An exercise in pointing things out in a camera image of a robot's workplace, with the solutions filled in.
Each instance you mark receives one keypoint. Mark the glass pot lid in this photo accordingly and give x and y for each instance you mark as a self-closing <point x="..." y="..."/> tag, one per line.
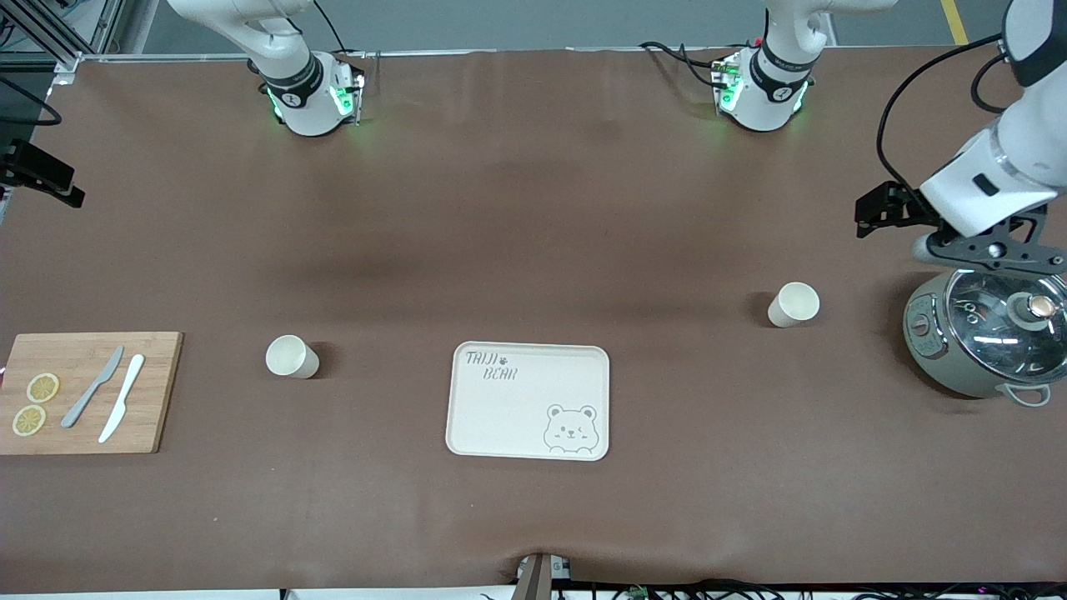
<point x="992" y="333"/>

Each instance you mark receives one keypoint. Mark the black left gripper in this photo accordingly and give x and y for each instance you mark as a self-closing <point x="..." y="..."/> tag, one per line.
<point x="903" y="207"/>

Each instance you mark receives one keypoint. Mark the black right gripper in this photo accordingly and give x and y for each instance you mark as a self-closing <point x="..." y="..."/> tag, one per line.
<point x="25" y="163"/>

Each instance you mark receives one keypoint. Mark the aluminium frame profile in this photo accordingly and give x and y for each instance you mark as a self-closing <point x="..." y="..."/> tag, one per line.
<point x="62" y="60"/>

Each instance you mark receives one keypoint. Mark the grey cooking pot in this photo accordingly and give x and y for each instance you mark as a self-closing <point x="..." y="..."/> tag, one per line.
<point x="934" y="358"/>

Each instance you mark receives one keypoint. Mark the grey plastic knife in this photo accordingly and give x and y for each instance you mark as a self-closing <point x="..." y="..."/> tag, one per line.
<point x="92" y="387"/>

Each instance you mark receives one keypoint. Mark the bamboo cutting board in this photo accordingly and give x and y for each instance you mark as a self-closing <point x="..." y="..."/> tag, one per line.
<point x="158" y="400"/>

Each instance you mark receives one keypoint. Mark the cream tray with bear print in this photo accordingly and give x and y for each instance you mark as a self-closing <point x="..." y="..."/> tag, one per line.
<point x="517" y="417"/>

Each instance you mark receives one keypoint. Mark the yellow lemon slice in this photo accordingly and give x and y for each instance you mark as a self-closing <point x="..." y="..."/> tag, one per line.
<point x="42" y="387"/>
<point x="29" y="420"/>

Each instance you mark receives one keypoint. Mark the white plastic cup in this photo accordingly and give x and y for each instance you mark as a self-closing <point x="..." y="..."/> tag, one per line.
<point x="288" y="356"/>
<point x="796" y="302"/>

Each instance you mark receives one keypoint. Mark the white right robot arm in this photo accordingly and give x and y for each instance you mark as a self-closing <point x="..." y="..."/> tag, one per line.
<point x="292" y="83"/>

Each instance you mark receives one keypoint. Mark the white plastic knife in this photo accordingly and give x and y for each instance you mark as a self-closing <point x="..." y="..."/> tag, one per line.
<point x="125" y="392"/>

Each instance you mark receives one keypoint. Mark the brown table mat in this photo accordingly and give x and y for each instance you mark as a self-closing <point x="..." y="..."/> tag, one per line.
<point x="533" y="208"/>

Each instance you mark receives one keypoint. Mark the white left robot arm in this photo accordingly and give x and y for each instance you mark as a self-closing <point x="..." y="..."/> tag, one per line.
<point x="771" y="92"/>

